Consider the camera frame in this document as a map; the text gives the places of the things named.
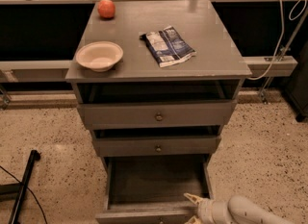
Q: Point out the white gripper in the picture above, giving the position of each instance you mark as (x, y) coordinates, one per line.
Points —
(205, 211)

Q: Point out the grey bottom drawer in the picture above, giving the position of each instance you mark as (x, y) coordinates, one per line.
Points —
(152, 189)

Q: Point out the grey drawer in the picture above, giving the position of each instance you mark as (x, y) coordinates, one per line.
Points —
(152, 189)
(150, 146)
(152, 115)

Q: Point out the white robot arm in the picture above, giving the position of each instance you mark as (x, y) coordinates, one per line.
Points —
(237, 210)

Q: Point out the grey middle drawer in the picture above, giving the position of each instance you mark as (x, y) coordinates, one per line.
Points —
(150, 146)

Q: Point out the grey top drawer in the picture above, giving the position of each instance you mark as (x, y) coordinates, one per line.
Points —
(152, 115)

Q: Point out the grey wooden drawer cabinet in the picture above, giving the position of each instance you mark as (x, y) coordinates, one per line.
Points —
(215, 74)

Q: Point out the dark cabinet at right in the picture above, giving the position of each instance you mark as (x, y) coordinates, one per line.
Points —
(297, 87)

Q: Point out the blue white snack bag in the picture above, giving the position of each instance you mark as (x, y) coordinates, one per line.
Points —
(167, 47)

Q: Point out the black stand leg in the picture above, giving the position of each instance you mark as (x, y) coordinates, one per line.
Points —
(16, 191)

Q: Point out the white paper bowl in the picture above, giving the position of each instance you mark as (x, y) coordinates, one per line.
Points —
(99, 56)

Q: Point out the red apple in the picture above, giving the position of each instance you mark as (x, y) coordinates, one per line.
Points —
(106, 9)

